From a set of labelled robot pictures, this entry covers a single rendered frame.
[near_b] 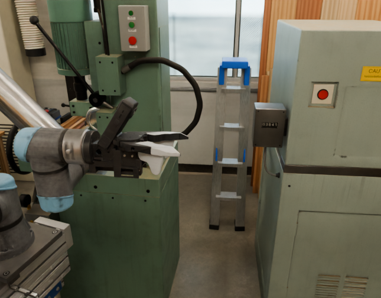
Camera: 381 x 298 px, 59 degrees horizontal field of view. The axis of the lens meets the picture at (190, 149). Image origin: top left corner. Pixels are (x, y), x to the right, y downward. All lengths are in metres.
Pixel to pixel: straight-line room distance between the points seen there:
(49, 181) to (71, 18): 0.89
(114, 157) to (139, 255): 1.07
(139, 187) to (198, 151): 1.65
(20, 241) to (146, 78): 0.75
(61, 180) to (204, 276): 1.49
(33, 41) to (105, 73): 1.70
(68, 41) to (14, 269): 0.90
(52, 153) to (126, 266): 1.14
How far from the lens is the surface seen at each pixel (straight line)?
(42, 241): 1.18
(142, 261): 1.75
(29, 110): 0.91
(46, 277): 1.30
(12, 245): 1.14
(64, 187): 0.80
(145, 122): 1.48
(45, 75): 3.27
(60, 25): 1.56
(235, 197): 2.36
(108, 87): 1.40
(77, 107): 1.66
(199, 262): 2.23
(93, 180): 1.56
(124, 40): 1.36
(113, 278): 1.88
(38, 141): 0.76
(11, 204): 1.09
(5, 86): 0.92
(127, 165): 0.70
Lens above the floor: 1.50
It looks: 24 degrees down
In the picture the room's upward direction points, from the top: straight up
